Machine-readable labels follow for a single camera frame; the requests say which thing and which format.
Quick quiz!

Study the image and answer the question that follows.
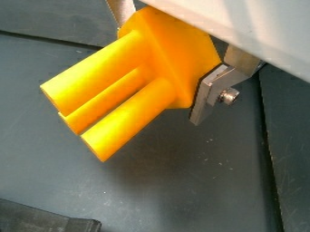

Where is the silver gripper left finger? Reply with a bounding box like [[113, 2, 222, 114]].
[[106, 0, 137, 27]]

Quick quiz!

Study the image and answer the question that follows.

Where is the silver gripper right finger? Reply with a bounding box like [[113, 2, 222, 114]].
[[190, 45, 264, 125]]

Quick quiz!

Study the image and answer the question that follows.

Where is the yellow three-prong object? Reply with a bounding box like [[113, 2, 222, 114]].
[[41, 6, 221, 161]]

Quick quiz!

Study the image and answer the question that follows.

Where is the black curved fixture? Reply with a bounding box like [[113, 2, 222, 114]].
[[0, 198, 102, 232]]

